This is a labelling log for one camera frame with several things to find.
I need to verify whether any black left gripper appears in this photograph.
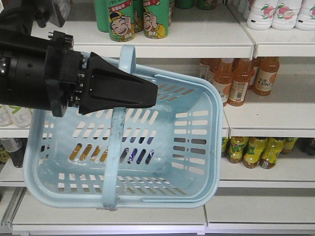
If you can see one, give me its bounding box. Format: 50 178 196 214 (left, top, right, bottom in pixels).
44 31 158 117

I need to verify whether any light blue plastic basket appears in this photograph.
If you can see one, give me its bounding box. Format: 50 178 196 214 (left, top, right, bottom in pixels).
23 45 223 209

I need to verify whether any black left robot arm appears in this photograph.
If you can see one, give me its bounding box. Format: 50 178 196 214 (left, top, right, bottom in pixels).
0 0 158 117

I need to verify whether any green cartoon tea can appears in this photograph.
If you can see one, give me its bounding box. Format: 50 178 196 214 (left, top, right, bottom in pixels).
107 0 135 42
143 0 169 39

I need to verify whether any pale green juice bottle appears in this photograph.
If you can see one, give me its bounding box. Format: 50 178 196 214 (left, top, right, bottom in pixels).
0 104 12 127
6 105 32 127

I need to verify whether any dark tea bottle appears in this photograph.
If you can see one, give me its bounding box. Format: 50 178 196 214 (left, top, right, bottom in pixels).
0 138 26 168

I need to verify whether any orange C100 drink bottle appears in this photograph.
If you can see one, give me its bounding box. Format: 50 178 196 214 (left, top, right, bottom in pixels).
213 58 234 106
227 59 252 107
253 57 280 96

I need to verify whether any yellow lemon tea bottle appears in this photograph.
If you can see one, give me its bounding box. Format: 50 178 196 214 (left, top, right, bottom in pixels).
243 137 268 169
227 136 249 164
259 137 285 169
281 137 298 154

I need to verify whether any white store shelving unit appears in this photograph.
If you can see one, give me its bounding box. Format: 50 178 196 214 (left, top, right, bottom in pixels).
0 1 315 236

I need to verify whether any white peach drink bottle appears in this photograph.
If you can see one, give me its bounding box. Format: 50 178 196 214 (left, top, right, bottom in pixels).
247 0 278 30
295 0 315 31
271 0 302 30

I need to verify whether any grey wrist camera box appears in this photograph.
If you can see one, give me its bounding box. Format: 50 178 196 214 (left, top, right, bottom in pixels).
34 0 71 28

